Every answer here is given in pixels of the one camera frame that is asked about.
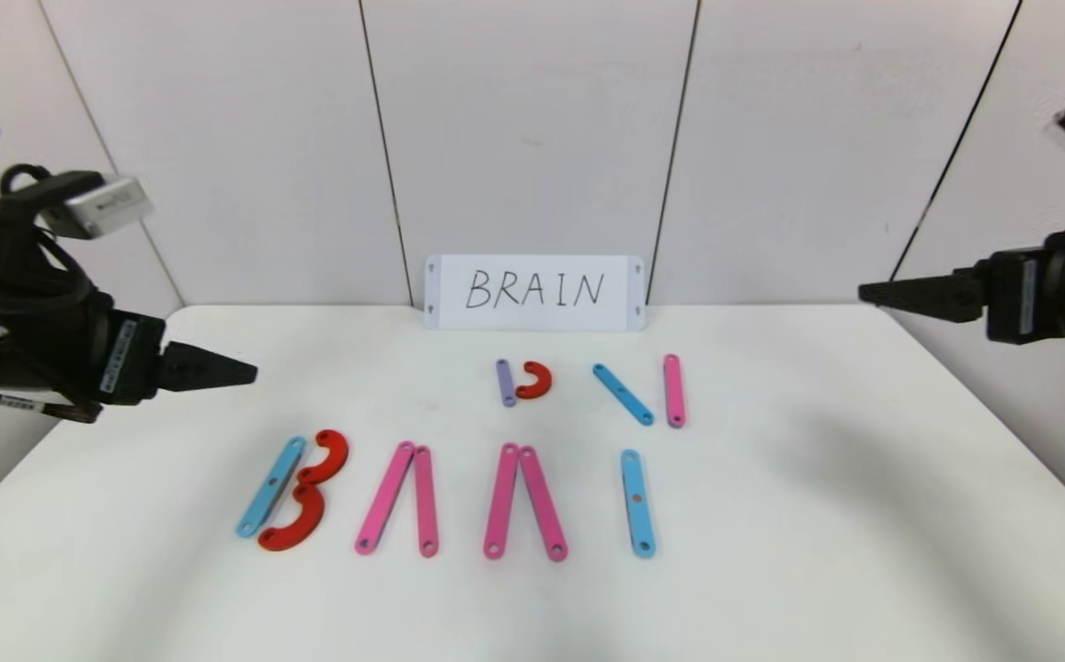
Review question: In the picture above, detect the small red arc piece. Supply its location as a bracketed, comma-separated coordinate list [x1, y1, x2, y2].
[515, 360, 554, 401]

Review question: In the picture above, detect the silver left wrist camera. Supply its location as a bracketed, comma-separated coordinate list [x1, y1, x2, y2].
[41, 175, 155, 242]

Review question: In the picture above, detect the pink strip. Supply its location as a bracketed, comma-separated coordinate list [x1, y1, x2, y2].
[519, 445, 569, 563]
[354, 440, 417, 556]
[414, 445, 441, 559]
[663, 353, 686, 429]
[483, 442, 521, 561]

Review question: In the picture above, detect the blue strip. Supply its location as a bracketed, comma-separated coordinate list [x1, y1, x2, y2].
[621, 449, 657, 559]
[592, 363, 656, 427]
[236, 437, 307, 539]

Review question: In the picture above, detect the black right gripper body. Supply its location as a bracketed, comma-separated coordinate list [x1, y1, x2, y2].
[985, 216, 1065, 346]

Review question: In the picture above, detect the white BRAIN sign card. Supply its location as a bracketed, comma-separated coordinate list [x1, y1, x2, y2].
[424, 255, 646, 332]

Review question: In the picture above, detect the black left camera bracket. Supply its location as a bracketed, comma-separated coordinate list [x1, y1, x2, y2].
[0, 170, 106, 304]

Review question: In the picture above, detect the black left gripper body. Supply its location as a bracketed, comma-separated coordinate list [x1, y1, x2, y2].
[14, 302, 167, 424]

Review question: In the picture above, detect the large red arc piece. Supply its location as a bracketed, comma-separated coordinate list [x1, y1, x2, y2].
[258, 484, 326, 553]
[298, 429, 349, 486]

